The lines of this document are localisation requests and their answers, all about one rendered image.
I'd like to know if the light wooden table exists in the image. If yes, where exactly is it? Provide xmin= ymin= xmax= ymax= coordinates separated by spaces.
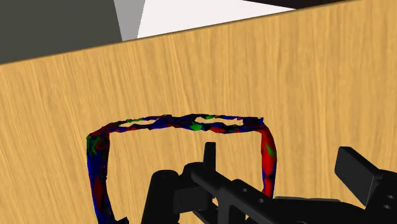
xmin=0 ymin=0 xmax=397 ymax=224

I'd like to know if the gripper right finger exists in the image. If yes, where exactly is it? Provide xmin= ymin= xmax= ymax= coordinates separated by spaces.
xmin=334 ymin=146 xmax=397 ymax=224

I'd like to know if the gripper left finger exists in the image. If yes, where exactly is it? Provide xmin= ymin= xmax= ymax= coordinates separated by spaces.
xmin=141 ymin=141 xmax=299 ymax=224

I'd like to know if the red blue green eyeglasses frame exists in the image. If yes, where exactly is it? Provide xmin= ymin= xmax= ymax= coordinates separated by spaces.
xmin=85 ymin=113 xmax=278 ymax=224

